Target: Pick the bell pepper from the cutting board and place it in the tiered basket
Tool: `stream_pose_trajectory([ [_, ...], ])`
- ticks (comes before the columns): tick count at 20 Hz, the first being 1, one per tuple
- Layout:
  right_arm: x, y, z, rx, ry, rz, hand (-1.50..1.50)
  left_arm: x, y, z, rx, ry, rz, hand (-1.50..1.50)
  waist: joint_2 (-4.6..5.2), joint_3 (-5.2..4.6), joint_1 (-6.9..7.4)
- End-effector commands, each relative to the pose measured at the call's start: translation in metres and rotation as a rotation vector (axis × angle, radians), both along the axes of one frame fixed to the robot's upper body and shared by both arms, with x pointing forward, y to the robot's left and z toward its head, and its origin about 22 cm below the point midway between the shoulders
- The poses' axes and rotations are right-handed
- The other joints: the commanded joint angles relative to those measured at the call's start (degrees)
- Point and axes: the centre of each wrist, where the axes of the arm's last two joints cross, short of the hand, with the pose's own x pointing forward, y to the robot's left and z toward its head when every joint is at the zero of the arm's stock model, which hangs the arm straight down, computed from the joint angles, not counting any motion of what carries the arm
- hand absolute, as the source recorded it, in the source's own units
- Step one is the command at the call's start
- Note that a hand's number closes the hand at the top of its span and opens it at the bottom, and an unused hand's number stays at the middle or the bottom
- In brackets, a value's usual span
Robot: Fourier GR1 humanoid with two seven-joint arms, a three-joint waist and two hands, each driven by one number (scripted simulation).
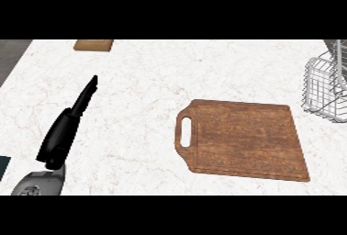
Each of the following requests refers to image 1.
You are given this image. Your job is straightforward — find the brown wooden cutting board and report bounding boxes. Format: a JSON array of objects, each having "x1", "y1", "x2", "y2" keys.
[{"x1": 172, "y1": 98, "x2": 311, "y2": 183}]

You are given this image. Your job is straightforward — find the tan wooden block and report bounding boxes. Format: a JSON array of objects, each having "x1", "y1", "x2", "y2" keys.
[{"x1": 73, "y1": 39, "x2": 115, "y2": 52}]

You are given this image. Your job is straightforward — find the white wire tiered basket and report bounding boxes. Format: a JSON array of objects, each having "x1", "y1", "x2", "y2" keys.
[{"x1": 301, "y1": 39, "x2": 347, "y2": 124}]

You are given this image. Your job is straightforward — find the dark teal flat object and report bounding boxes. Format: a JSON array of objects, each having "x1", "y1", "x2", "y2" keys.
[{"x1": 0, "y1": 155, "x2": 11, "y2": 182}]

